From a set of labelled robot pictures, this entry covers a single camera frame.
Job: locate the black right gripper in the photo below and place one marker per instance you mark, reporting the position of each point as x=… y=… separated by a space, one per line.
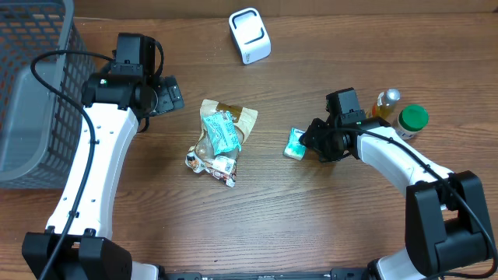
x=317 y=127

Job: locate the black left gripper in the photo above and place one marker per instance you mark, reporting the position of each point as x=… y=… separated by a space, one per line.
x=169 y=95

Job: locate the teal tissue pack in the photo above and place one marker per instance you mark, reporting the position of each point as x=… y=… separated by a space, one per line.
x=294 y=149

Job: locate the teal snack packet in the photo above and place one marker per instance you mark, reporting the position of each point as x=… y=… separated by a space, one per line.
x=222 y=133

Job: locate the yellow dish soap bottle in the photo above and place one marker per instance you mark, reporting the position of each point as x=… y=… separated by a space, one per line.
x=385 y=104

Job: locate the brown snack pouch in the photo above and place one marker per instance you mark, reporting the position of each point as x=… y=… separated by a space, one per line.
x=223 y=167

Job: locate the green lid jar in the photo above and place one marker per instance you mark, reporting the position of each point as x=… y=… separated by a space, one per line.
x=410 y=121

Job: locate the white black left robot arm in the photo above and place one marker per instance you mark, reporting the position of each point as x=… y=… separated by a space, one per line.
x=116 y=104

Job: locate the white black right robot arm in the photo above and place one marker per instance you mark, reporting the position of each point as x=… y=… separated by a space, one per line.
x=448 y=232

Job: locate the white barcode scanner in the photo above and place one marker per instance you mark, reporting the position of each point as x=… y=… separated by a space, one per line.
x=249 y=35

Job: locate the dark grey plastic basket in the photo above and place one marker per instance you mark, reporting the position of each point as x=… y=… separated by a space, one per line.
x=39 y=131

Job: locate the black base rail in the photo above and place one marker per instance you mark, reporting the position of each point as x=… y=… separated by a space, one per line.
x=272 y=276

